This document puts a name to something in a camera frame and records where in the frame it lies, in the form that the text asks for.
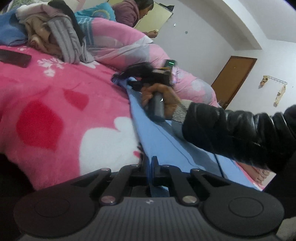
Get pink and grey quilt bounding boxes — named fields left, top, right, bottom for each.
left=76, top=17, right=219, bottom=107

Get black cable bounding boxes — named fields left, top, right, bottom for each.
left=214, top=153, right=225, bottom=178

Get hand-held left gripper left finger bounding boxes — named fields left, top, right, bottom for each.
left=70, top=155, right=149, bottom=207

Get teal printed pillow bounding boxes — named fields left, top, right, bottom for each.
left=74, top=2, right=116, bottom=45

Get beige garment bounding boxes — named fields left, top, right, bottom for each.
left=20, top=10, right=67, bottom=58

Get blue shirt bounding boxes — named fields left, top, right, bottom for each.
left=112, top=74, right=263, bottom=197

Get brown wooden door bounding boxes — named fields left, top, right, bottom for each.
left=211, top=56, right=258, bottom=109

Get grey knitted sweater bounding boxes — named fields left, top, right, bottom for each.
left=47, top=17, right=94, bottom=65

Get pink floral blanket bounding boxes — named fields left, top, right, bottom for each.
left=0, top=45, right=275, bottom=192

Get long beige hanging cloth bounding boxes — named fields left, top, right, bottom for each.
left=274, top=85, right=286, bottom=107

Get person's right hand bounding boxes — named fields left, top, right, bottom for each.
left=141, top=83, right=182, bottom=121

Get blue cloth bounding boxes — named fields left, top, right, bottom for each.
left=0, top=10, right=29, bottom=47

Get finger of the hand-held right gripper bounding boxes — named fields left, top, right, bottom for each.
left=129, top=81, right=148, bottom=91
left=112, top=62, right=154, bottom=80

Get black garment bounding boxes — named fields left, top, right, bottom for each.
left=47, top=0, right=86, bottom=44

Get person's right forearm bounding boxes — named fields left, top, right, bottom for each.
left=172, top=100, right=296, bottom=174

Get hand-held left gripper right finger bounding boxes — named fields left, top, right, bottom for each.
left=151, top=156, right=232, bottom=205

